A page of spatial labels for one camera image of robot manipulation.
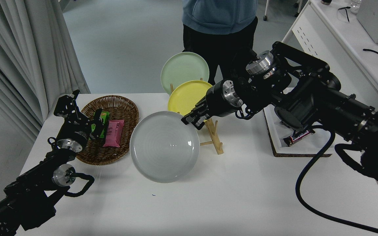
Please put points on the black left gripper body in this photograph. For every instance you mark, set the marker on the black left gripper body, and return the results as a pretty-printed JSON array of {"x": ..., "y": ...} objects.
[{"x": 74, "y": 132}]

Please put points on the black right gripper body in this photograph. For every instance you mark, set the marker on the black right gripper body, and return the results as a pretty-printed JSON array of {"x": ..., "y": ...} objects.
[{"x": 217, "y": 101}]

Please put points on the grey plate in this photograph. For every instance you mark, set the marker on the grey plate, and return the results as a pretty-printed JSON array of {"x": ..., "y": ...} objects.
[{"x": 162, "y": 147}]

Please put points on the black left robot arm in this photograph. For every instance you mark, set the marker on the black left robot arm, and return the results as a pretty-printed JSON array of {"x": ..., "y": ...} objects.
[{"x": 28, "y": 190}]

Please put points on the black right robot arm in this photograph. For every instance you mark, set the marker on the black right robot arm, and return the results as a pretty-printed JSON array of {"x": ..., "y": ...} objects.
[{"x": 323, "y": 98}]

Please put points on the yellow plate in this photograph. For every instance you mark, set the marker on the yellow plate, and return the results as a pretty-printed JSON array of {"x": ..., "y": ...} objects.
[{"x": 185, "y": 96}]

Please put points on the wooden plate rack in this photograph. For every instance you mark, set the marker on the wooden plate rack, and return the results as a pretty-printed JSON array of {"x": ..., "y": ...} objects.
[{"x": 218, "y": 144}]

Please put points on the pale green plate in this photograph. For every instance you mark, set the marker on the pale green plate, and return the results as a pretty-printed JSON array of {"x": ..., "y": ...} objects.
[{"x": 184, "y": 70}]

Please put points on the green snack bar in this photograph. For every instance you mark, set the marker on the green snack bar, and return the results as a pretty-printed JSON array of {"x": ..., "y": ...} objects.
[{"x": 106, "y": 115}]

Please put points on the pink snack bar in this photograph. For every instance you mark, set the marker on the pink snack bar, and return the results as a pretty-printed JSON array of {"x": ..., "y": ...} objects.
[{"x": 113, "y": 134}]

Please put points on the brown wicker basket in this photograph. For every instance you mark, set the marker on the brown wicker basket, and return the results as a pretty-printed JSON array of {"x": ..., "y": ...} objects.
[{"x": 123, "y": 108}]

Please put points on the grey curtain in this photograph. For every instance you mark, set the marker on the grey curtain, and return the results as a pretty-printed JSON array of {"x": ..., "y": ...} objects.
[{"x": 11, "y": 49}]

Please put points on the person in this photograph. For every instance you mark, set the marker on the person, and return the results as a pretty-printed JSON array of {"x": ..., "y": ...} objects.
[{"x": 218, "y": 13}]

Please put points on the Snickers chocolate bar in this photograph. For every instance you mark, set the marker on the Snickers chocolate bar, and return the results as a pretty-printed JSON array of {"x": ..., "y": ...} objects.
[{"x": 299, "y": 137}]

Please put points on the white tray with brown base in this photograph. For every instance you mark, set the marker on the white tray with brown base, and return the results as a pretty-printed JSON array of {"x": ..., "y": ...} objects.
[{"x": 307, "y": 147}]

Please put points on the white leg with caster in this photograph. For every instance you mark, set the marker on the white leg with caster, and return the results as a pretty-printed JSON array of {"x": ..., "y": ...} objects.
[{"x": 266, "y": 9}]

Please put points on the white perforated side desk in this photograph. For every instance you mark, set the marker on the white perforated side desk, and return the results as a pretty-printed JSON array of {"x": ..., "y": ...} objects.
[{"x": 340, "y": 39}]

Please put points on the small dark round object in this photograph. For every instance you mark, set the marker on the small dark round object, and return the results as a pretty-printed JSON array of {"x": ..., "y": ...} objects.
[{"x": 326, "y": 1}]

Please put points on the black glasses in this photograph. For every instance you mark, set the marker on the black glasses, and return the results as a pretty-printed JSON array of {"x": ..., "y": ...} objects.
[{"x": 347, "y": 13}]

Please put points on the clear bottle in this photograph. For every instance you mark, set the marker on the clear bottle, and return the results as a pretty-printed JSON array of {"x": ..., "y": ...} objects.
[{"x": 355, "y": 5}]

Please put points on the silver laptop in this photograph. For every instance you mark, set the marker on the silver laptop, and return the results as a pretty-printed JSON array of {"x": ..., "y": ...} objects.
[{"x": 372, "y": 16}]

